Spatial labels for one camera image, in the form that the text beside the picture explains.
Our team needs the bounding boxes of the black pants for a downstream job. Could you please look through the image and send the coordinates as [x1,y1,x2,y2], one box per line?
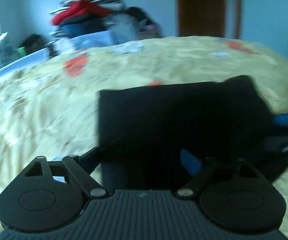
[98,75,288,191]

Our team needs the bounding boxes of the yellow floral bed sheet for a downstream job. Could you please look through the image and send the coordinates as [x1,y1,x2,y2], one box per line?
[0,36,288,232]

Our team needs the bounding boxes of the brown wooden door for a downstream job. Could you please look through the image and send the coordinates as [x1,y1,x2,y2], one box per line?
[177,0,242,39]

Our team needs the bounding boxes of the black bag on floor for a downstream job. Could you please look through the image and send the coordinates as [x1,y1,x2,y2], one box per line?
[19,34,48,55]

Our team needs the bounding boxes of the blue striped blanket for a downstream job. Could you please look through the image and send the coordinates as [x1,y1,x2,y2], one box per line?
[0,31,114,77]

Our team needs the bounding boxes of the dark navy folded clothes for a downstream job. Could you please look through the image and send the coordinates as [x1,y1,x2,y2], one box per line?
[59,18,107,38]

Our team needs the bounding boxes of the grey garment bundle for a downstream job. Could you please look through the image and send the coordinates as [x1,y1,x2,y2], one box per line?
[103,14,146,44]

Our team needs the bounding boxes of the red puffer jacket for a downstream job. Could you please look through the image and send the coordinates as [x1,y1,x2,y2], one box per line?
[51,0,111,25]

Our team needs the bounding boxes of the black backpack by wall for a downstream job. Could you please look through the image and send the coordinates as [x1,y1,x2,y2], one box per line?
[125,7,163,40]

